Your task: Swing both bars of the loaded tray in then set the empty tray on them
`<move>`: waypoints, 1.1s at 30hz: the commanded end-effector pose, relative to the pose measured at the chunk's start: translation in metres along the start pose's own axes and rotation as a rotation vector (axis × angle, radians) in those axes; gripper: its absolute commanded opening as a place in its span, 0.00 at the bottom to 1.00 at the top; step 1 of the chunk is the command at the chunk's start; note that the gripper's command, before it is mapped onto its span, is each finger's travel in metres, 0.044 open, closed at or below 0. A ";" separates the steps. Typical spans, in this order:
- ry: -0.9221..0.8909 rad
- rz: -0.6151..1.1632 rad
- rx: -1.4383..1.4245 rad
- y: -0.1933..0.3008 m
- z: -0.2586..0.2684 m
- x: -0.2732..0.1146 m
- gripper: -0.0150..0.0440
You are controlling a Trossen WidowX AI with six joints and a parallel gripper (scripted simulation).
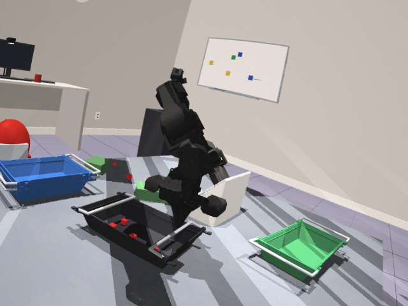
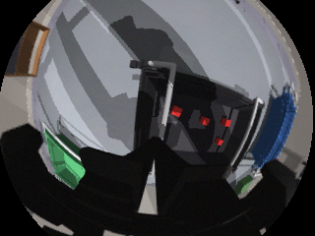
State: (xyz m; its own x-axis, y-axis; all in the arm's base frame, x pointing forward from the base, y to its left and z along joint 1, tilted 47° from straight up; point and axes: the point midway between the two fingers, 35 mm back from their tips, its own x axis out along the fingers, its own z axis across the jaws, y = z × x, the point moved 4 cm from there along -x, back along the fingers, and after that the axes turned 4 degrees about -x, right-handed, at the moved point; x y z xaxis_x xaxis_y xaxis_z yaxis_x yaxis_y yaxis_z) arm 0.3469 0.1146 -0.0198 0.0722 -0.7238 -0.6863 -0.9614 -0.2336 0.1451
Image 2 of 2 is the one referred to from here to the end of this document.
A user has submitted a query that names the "green box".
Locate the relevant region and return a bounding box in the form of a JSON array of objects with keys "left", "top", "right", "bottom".
[{"left": 233, "top": 174, "right": 253, "bottom": 196}]

